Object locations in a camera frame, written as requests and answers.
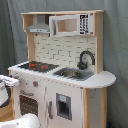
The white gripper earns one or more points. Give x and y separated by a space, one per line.
5 83

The black toy faucet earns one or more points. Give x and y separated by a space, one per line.
83 64

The grey range hood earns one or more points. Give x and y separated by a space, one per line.
39 26

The black toy stovetop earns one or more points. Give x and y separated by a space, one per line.
38 66

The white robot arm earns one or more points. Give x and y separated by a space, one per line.
27 120

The right red stove knob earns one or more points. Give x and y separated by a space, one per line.
35 83

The metal toy sink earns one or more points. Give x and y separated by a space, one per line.
74 74

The toy oven door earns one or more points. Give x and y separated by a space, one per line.
28 104

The white microwave door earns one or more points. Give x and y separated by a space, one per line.
71 25

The white cabinet door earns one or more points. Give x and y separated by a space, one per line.
65 105

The wooden toy kitchen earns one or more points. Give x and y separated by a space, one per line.
65 52

